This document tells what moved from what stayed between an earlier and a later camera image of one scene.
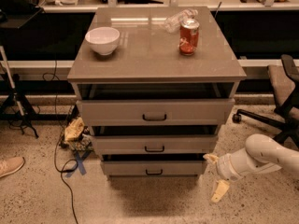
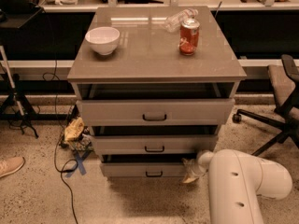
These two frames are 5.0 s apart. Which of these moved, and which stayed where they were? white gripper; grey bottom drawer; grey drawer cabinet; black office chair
Moved: white gripper
Stayed: grey bottom drawer; black office chair; grey drawer cabinet
